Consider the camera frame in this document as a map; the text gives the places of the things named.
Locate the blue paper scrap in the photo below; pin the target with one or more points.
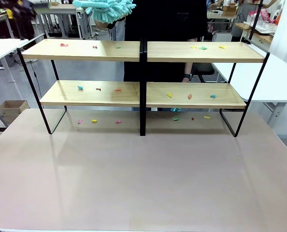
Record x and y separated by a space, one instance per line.
80 88

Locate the teal paper scrap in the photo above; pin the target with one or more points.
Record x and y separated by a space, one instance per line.
175 109
213 96

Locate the person in dark clothes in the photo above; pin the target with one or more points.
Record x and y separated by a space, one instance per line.
22 17

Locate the person's right hand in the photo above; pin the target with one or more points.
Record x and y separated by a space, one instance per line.
103 25

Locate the person in grey dress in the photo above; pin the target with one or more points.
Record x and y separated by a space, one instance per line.
243 17

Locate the white table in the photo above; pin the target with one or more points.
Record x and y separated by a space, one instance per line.
276 79
3 49

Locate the small cardboard box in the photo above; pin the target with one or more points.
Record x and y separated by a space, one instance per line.
229 8

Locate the grey frame desk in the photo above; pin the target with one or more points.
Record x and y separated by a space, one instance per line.
61 10

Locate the person's left hand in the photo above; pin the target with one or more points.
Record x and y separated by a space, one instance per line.
185 80

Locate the person's left forearm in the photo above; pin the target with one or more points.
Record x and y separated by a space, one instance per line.
188 68

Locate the teal microfiber duster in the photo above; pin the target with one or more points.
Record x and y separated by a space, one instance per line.
104 9

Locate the open cardboard box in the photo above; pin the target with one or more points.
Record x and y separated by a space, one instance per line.
13 110

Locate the pink sign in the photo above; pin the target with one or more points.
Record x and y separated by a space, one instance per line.
264 14

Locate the black chair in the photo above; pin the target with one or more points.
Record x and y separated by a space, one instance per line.
202 68

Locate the person in black shirt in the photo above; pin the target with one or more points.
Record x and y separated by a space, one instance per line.
162 21

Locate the black wristwatch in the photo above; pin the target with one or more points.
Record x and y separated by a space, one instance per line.
190 76

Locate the wooden desk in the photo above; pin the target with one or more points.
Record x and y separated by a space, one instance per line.
260 36

